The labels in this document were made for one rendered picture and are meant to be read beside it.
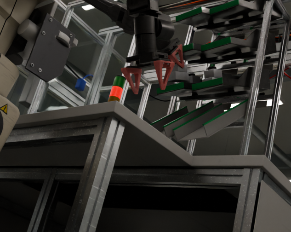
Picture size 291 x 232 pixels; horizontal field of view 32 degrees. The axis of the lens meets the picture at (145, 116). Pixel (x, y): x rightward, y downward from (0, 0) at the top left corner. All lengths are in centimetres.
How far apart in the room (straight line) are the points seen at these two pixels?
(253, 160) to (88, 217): 43
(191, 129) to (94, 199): 67
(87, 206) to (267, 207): 45
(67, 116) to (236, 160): 44
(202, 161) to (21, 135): 50
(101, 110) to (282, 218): 55
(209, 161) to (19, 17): 60
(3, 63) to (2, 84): 5
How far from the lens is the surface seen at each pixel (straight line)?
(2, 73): 123
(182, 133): 169
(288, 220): 144
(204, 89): 175
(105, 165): 118
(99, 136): 120
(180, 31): 953
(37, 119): 139
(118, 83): 228
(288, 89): 1070
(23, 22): 131
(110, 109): 118
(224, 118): 167
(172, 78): 181
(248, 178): 130
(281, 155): 1206
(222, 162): 134
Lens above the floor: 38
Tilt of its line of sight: 23 degrees up
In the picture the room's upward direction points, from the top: 15 degrees clockwise
